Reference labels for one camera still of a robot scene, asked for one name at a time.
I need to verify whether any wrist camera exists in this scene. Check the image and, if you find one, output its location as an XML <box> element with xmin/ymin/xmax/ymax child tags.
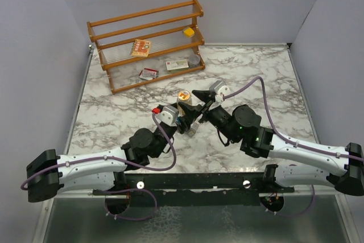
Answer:
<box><xmin>152</xmin><ymin>108</ymin><xmax>179</xmax><ymax>126</ymax></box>
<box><xmin>209</xmin><ymin>80</ymin><xmax>231</xmax><ymax>104</ymax></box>

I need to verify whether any yellow block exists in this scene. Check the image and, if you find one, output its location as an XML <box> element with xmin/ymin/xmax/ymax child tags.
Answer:
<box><xmin>183</xmin><ymin>27</ymin><xmax>195</xmax><ymax>38</ymax></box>

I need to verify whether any green white cardboard box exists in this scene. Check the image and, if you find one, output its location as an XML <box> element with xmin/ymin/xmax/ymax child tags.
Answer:
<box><xmin>166</xmin><ymin>59</ymin><xmax>189</xmax><ymax>73</ymax></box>

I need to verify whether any orange spiral notebook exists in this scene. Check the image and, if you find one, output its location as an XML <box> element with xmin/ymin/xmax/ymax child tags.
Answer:
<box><xmin>130</xmin><ymin>39</ymin><xmax>152</xmax><ymax>57</ymax></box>

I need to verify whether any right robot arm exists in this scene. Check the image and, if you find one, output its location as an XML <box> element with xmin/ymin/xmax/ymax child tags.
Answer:
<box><xmin>192</xmin><ymin>90</ymin><xmax>363</xmax><ymax>196</ymax></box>

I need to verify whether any teal pill organizer box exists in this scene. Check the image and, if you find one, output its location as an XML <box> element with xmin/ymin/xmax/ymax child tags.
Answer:
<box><xmin>185</xmin><ymin>120</ymin><xmax>199</xmax><ymax>138</ymax></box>

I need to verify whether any clear pill bottle gold lid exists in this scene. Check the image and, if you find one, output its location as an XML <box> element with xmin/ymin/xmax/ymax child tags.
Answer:
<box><xmin>176</xmin><ymin>90</ymin><xmax>192</xmax><ymax>116</ymax></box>

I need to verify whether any purple cable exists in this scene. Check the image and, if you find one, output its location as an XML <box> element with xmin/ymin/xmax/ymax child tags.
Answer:
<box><xmin>20</xmin><ymin>113</ymin><xmax>177</xmax><ymax>221</ymax></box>
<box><xmin>223</xmin><ymin>76</ymin><xmax>364</xmax><ymax>217</ymax></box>

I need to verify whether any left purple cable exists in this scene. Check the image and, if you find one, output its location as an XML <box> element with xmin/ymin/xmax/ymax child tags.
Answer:
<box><xmin>20</xmin><ymin>113</ymin><xmax>177</xmax><ymax>221</ymax></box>

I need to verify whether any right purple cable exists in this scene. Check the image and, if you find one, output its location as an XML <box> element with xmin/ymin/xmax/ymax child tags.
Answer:
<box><xmin>223</xmin><ymin>76</ymin><xmax>364</xmax><ymax>217</ymax></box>

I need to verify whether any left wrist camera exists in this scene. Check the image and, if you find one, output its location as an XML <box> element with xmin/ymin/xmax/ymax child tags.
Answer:
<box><xmin>152</xmin><ymin>108</ymin><xmax>179</xmax><ymax>126</ymax></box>

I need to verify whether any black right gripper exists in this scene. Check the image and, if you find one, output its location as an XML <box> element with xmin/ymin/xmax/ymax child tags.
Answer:
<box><xmin>179</xmin><ymin>91</ymin><xmax>238</xmax><ymax>143</ymax></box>

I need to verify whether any wooden three-tier shelf rack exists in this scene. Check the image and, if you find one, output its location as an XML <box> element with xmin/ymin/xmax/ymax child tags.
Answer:
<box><xmin>87</xmin><ymin>0</ymin><xmax>205</xmax><ymax>94</ymax></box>

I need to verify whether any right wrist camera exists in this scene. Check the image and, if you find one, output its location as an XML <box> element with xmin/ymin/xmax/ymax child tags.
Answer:
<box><xmin>209</xmin><ymin>80</ymin><xmax>231</xmax><ymax>104</ymax></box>

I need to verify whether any red white staples box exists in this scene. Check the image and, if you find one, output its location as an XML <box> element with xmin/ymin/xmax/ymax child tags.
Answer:
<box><xmin>139</xmin><ymin>68</ymin><xmax>159</xmax><ymax>81</ymax></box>

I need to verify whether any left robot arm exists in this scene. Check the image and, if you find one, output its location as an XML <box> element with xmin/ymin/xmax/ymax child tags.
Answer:
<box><xmin>20</xmin><ymin>102</ymin><xmax>203</xmax><ymax>203</ymax></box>

